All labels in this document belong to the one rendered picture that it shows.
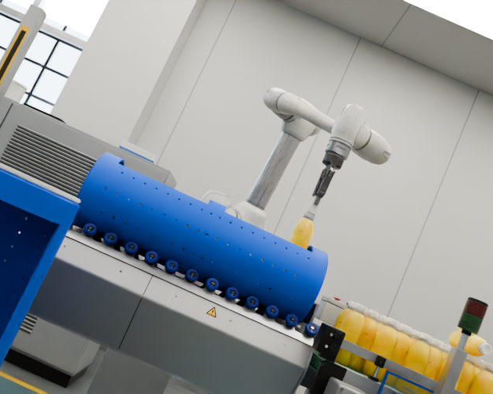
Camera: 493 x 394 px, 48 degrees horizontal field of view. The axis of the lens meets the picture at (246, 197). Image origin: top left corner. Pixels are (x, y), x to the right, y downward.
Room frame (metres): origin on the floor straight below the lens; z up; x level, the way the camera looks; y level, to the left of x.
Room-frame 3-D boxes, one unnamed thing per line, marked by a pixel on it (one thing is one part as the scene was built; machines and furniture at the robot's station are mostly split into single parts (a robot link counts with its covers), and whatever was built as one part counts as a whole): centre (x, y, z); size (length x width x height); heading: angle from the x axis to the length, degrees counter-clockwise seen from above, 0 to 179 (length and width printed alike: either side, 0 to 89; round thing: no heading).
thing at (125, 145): (3.68, 0.78, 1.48); 0.24 x 0.12 x 0.08; 97
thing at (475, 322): (1.71, -0.79, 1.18); 0.06 x 0.06 x 0.05
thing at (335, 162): (2.03, -0.24, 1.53); 0.08 x 0.07 x 0.09; 3
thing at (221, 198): (2.57, 0.11, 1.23); 0.18 x 0.16 x 0.22; 122
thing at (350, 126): (2.04, -0.25, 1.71); 0.13 x 0.11 x 0.16; 123
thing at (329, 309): (2.35, -0.57, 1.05); 0.20 x 0.10 x 0.10; 93
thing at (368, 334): (1.96, -0.57, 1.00); 0.07 x 0.07 x 0.19
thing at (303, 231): (2.03, -0.24, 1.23); 0.07 x 0.07 x 0.19
